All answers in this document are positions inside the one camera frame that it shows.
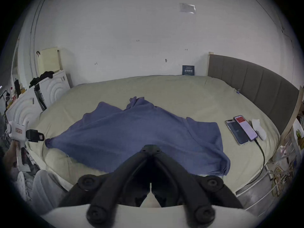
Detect cream flat box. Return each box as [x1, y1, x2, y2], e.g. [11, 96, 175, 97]
[37, 47, 61, 73]

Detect person's legs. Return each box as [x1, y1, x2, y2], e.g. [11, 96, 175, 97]
[14, 170, 72, 214]

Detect phone with white screen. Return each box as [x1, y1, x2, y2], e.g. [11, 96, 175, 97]
[234, 115, 258, 142]

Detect phone with dark screen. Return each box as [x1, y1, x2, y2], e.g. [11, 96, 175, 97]
[225, 119, 250, 145]

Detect dark blue shirt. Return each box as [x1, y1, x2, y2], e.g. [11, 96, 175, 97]
[45, 96, 231, 177]

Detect white hand controller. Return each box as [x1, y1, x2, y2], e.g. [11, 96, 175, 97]
[251, 118, 267, 141]

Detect person's left hand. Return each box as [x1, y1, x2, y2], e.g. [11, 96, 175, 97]
[3, 143, 19, 175]

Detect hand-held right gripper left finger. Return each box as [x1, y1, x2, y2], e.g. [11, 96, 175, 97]
[58, 145, 152, 225]

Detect grey padded headboard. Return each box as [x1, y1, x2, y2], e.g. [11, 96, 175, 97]
[207, 52, 304, 149]

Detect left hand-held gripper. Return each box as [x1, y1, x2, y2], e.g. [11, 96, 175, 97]
[7, 120, 45, 172]

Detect black bundled garment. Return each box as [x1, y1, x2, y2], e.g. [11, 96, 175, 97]
[29, 71, 55, 88]

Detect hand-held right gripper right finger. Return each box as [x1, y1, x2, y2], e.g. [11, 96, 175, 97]
[150, 145, 244, 225]

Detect bed with beige sheet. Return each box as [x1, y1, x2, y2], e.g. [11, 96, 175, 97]
[25, 75, 282, 199]

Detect black charging cable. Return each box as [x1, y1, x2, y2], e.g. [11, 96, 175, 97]
[236, 139, 266, 194]

